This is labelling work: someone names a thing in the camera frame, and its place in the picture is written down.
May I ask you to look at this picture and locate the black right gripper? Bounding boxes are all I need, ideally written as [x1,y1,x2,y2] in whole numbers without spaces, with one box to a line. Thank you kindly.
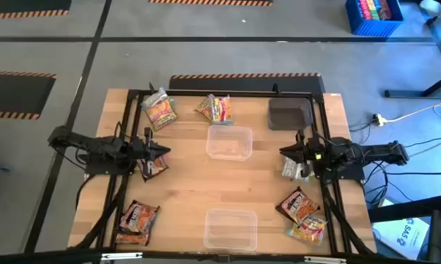
[278,128,326,177]

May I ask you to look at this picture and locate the black floor cable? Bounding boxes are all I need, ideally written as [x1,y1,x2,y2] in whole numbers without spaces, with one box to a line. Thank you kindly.
[403,133,441,150]
[383,170,441,176]

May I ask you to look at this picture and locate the black desk foot bar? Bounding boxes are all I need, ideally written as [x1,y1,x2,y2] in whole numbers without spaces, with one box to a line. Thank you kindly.
[366,193,441,224]

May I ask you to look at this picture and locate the white printed cardboard box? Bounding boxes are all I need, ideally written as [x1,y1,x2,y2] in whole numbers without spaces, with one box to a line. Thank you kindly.
[372,216,431,261]

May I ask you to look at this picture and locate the white power strip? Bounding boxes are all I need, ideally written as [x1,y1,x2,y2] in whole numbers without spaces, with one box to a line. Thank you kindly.
[371,113,387,128]

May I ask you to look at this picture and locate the yellow green box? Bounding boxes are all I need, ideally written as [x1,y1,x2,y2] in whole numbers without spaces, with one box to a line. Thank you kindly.
[367,0,381,21]

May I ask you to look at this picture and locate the white floor object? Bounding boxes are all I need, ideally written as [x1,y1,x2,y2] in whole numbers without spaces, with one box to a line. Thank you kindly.
[420,0,441,15]

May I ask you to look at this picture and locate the blue Maruchan ramen packet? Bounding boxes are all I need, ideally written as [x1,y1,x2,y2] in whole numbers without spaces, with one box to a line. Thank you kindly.
[286,214,328,246]
[207,93,235,126]

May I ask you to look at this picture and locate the black rig crossbeam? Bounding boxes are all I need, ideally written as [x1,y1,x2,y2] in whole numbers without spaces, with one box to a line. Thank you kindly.
[0,249,441,264]

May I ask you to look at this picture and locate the grey plastic bin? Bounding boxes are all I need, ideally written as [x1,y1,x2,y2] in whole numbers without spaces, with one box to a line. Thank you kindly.
[267,96,315,132]

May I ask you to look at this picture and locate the black aluminium table frame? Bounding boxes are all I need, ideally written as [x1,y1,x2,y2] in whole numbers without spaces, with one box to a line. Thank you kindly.
[69,82,378,257]

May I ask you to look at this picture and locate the black hazard-striped floor mat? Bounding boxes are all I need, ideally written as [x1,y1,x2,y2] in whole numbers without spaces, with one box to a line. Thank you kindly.
[0,69,57,121]
[168,72,327,92]
[148,0,274,7]
[0,0,73,21]

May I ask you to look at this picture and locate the clear plastic container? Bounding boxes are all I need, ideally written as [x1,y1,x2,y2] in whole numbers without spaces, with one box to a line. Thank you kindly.
[203,208,259,252]

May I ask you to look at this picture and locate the blue plastic crate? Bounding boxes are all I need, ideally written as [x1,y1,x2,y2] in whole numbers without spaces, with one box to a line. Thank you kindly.
[344,0,404,37]

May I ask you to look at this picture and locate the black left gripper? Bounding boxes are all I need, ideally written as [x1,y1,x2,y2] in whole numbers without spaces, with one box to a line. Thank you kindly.
[130,126,171,164]

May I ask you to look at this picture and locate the white noodle packet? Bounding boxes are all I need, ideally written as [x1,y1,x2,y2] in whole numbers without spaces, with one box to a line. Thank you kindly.
[136,155,169,183]

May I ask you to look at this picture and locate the silver-blue snack packets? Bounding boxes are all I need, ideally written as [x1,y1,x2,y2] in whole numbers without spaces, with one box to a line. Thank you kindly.
[204,124,254,162]

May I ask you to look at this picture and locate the silver metal bracket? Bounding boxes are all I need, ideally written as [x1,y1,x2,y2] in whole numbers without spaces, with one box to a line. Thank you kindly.
[303,255,348,264]
[100,252,144,261]

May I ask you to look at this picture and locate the pink red box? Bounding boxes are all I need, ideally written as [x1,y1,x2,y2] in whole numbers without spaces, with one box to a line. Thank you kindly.
[357,0,371,21]

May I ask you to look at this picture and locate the cream power cable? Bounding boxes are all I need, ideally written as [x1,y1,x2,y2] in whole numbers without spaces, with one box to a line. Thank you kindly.
[383,95,441,124]

